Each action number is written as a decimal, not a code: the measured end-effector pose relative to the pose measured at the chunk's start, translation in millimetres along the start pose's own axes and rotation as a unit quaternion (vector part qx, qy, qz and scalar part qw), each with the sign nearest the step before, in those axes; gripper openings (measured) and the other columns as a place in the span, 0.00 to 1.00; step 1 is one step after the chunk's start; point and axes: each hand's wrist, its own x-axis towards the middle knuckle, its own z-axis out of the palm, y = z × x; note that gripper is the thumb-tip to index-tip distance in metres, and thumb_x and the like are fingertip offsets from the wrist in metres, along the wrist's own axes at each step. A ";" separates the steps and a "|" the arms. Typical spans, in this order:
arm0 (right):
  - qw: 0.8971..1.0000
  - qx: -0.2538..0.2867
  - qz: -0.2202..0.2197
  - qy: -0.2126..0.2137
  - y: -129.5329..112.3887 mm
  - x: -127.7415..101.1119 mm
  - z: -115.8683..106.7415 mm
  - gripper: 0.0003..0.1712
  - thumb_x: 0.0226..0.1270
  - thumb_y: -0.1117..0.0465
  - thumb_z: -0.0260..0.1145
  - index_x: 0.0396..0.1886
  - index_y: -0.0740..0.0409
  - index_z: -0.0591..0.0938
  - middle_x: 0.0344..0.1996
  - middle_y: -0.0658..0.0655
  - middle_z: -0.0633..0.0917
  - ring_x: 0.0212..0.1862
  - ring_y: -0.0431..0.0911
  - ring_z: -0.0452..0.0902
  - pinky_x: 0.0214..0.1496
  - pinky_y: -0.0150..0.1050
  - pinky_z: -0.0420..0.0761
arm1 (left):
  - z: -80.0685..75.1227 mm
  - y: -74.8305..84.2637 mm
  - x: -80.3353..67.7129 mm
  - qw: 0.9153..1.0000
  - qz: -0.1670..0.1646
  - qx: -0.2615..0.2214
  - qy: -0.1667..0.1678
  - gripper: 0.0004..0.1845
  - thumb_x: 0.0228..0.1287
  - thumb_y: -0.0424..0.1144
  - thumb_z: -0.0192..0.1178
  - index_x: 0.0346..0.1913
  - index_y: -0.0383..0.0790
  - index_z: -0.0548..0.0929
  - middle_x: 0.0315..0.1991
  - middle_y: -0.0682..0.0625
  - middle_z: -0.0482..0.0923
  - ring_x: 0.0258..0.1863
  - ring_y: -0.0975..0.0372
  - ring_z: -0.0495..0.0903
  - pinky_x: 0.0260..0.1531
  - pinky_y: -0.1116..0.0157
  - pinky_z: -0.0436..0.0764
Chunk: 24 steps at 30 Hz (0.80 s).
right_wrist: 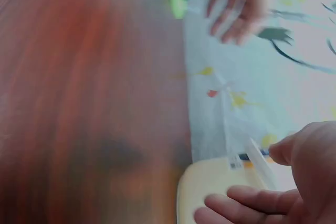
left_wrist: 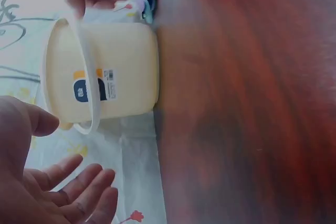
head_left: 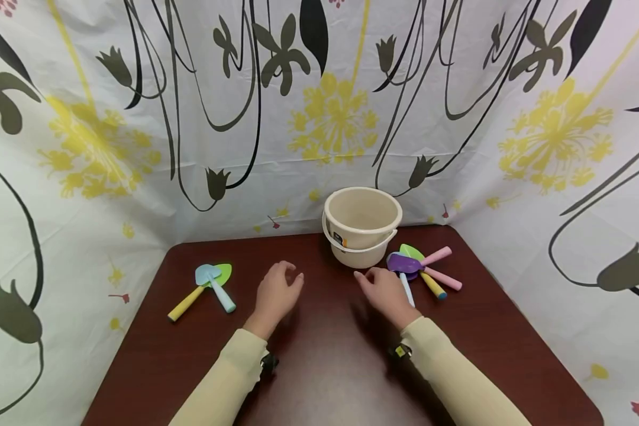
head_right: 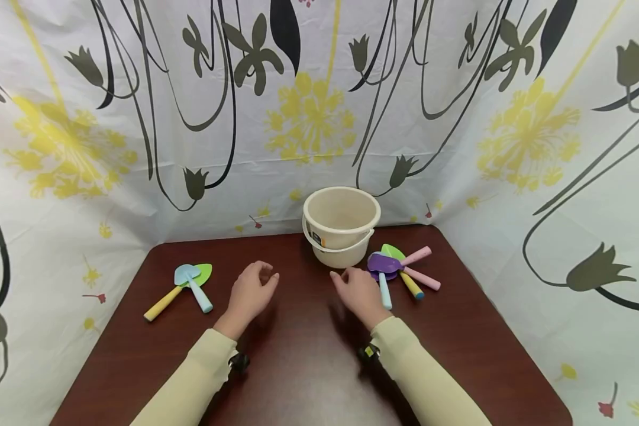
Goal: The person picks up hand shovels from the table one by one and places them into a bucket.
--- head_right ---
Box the person's right hand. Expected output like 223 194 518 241
328 266 393 330

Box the person's left hand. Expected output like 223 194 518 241
222 260 281 330

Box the person's right forearm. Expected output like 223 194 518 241
369 315 492 426

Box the person's left forearm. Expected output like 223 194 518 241
130 315 241 426

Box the cream plastic bucket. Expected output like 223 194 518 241
302 186 382 269

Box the light blue toy shovel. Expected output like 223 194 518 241
173 264 214 314

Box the black wrist band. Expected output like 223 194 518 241
228 351 251 375
357 343 382 365

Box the purple toy shovel blue handle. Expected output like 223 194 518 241
367 253 400 311

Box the green toy shovel yellow handle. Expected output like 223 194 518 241
380 243 425 301

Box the purple toy scoop pink handle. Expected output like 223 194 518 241
369 246 433 276

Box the toy tool pink handle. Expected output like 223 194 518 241
404 266 442 292

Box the green toy spade yellow handle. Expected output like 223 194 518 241
144 263 213 322

